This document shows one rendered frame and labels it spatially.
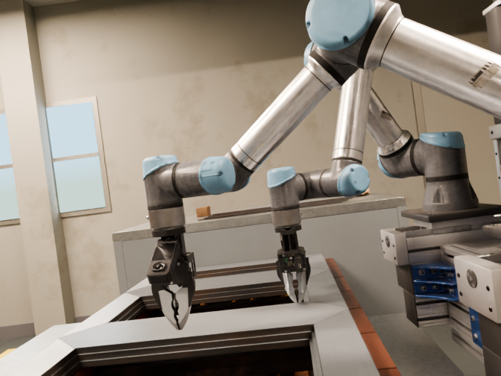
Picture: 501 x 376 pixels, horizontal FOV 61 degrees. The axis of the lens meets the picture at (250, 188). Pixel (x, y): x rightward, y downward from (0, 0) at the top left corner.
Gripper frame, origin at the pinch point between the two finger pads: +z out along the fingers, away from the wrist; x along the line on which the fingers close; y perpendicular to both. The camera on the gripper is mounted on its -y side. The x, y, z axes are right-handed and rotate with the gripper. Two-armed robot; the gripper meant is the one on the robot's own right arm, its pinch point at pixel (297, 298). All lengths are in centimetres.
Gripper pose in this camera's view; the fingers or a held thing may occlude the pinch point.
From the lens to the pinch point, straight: 118.8
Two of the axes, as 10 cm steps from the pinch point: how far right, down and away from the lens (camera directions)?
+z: 1.3, 9.9, 0.1
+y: -0.9, 0.2, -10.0
